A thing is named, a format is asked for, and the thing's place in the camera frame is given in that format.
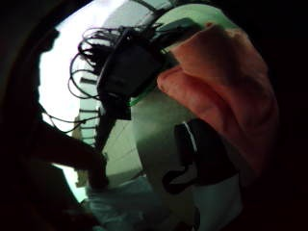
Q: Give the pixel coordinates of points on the light blue cloth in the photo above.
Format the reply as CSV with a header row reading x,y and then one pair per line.
x,y
128,207

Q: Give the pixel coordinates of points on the the person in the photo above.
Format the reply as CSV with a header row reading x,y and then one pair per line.
x,y
48,160

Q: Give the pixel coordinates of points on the black garment with white stripe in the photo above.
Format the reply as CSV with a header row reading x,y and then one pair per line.
x,y
205,154

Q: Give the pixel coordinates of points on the pink cloth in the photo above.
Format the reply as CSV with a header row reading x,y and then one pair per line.
x,y
224,86

